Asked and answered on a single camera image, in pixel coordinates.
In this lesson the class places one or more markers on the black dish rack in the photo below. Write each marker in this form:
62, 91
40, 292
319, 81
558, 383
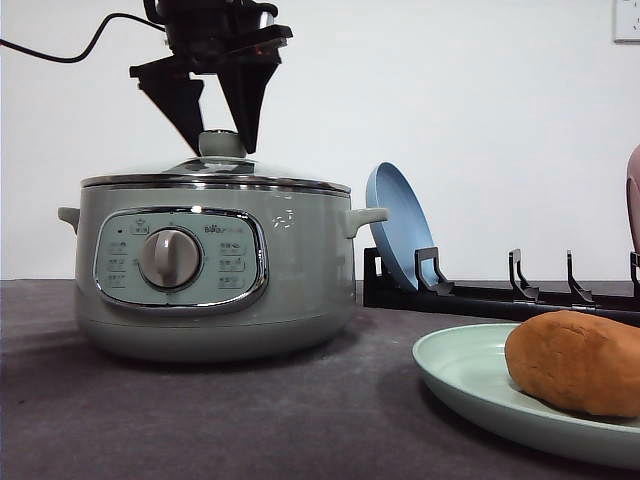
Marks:
522, 301

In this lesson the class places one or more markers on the grey table mat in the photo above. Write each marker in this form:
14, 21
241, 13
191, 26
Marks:
353, 410

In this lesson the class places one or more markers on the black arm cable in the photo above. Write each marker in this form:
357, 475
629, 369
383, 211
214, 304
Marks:
86, 53

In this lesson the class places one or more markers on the brown potato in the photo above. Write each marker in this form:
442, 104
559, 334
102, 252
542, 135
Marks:
578, 360

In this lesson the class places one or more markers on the blue plate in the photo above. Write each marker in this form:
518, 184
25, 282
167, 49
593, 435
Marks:
406, 229

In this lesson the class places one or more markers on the pink plate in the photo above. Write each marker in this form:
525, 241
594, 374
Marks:
633, 196

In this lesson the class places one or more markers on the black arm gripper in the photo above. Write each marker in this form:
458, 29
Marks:
198, 31

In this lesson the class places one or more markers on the green plate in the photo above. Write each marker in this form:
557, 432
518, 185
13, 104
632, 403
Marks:
469, 368

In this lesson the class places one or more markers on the green electric steamer pot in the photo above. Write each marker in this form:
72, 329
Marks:
214, 267

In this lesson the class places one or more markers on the glass steamer lid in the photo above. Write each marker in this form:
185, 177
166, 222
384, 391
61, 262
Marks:
222, 165

